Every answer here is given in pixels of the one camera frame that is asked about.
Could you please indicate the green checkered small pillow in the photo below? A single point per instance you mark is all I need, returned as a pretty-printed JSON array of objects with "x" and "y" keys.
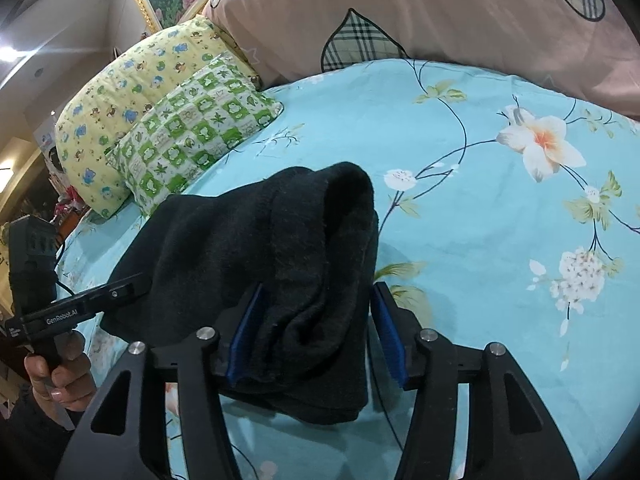
[{"x": 185, "y": 133}]

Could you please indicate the black sleeved left forearm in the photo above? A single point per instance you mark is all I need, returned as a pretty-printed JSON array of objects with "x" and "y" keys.
[{"x": 32, "y": 444}]

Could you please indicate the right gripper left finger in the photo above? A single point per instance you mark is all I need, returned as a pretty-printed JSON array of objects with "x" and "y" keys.
[{"x": 123, "y": 434}]

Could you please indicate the light blue floral bedsheet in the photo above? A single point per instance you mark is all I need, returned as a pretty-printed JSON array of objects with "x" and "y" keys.
[{"x": 507, "y": 212}]

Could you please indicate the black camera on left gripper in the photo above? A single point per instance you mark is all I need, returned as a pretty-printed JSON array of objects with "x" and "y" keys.
[{"x": 33, "y": 245}]

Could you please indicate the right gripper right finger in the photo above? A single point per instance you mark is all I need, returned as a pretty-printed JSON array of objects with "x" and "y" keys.
[{"x": 511, "y": 433}]

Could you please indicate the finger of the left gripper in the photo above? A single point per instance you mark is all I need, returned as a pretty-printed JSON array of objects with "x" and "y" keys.
[{"x": 113, "y": 295}]

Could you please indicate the yellow cartoon print pillow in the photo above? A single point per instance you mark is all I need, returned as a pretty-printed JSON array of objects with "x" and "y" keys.
[{"x": 106, "y": 107}]

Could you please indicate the pink quilt with plaid hearts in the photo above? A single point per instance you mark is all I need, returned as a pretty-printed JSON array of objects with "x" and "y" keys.
[{"x": 588, "y": 49}]

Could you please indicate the left hand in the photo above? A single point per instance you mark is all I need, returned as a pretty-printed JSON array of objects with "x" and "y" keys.
[{"x": 69, "y": 387}]

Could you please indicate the black knit pants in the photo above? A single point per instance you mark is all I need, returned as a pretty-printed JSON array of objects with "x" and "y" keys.
[{"x": 308, "y": 240}]

